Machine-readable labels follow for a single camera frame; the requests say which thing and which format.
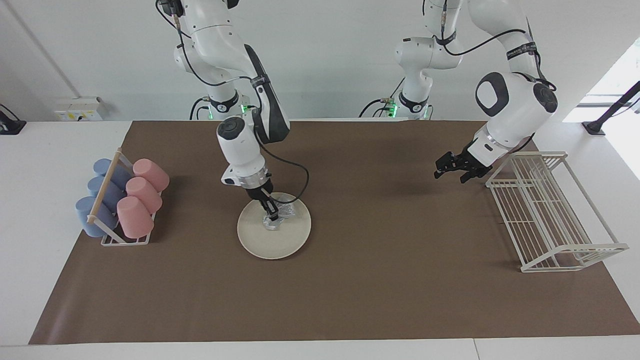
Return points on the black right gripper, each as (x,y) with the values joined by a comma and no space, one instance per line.
(259,191)

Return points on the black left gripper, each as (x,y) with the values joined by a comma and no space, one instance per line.
(477,157)

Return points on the silver mesh sponge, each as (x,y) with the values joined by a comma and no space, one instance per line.
(286,212)

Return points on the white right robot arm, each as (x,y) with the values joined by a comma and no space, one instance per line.
(240,145)

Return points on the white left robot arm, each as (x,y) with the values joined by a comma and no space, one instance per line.
(510,100)

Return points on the cream round plate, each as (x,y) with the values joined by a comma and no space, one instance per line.
(272,245)

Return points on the pink plastic cup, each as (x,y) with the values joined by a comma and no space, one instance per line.
(145,192)
(134,217)
(150,172)

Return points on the brown paper table mat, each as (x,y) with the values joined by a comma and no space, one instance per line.
(375,290)

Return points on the black angled stand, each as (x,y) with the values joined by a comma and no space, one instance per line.
(607,112)

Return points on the cup rack with wooden bar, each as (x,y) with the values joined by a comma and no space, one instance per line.
(107,182)

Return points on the blue plastic cup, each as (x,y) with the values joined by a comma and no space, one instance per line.
(107,167)
(102,189)
(90,217)

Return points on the black desk clamp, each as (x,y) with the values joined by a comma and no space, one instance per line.
(10,126)

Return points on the white wall socket box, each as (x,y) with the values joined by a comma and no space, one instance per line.
(77,109)

